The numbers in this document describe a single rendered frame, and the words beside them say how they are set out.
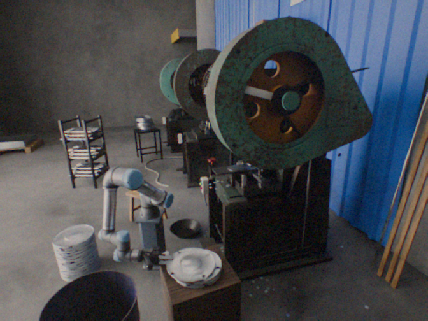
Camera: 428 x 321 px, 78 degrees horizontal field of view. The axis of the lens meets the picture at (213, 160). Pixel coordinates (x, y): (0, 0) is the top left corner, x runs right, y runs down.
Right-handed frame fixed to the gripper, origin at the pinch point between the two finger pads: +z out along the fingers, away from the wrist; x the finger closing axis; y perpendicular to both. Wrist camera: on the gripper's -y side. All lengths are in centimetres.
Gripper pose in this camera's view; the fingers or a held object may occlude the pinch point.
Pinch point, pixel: (171, 259)
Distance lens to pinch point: 173.4
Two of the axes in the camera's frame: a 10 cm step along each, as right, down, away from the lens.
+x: -0.3, 9.5, 3.2
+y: 0.3, -3.2, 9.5
